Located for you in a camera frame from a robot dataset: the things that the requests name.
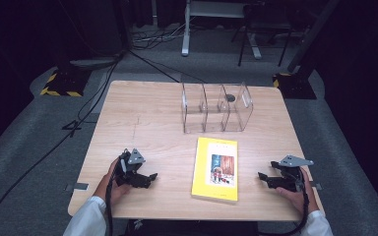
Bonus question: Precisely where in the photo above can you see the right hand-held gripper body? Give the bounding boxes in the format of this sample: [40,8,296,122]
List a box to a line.
[270,154,315,193]

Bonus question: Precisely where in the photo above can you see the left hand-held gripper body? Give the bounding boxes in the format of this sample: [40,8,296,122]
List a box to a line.
[113,147,148,189]

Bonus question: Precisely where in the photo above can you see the yellow book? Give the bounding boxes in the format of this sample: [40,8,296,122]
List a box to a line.
[190,136,239,203]

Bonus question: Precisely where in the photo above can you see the clear acrylic book rack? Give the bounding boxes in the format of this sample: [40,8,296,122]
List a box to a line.
[180,81,255,135]

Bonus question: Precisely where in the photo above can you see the person's right hand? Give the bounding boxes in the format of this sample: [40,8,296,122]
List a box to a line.
[275,166,320,216]

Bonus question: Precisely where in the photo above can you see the person's left hand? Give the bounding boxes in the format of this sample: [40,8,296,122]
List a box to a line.
[93,158,133,207]

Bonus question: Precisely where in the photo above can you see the yellow-black striped stand base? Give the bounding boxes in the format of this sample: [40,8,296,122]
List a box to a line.
[39,68,93,98]
[272,72,318,100]

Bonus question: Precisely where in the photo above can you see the grey slanted metal pole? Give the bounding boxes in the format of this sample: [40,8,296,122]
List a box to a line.
[286,0,342,74]

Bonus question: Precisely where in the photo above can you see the black chair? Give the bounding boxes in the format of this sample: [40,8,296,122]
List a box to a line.
[230,2,293,68]

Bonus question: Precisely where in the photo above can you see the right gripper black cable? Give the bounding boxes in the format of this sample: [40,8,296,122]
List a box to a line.
[259,176,311,236]

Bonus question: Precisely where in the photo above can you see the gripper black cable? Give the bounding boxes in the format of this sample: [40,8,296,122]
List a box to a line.
[259,176,311,236]
[104,170,117,236]

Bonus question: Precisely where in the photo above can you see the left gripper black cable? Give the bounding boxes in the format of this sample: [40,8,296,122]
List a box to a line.
[104,170,117,236]

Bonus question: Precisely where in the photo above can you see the long black floor cable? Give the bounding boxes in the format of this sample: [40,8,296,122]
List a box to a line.
[0,52,124,235]

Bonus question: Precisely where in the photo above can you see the thin black floor cable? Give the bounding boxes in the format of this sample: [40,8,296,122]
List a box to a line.
[127,49,208,85]

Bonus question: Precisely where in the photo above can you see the bundle of floor cables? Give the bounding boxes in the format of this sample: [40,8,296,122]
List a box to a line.
[130,19,195,51]

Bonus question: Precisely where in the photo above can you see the white desk frame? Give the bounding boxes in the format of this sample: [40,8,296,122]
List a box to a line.
[180,0,264,61]

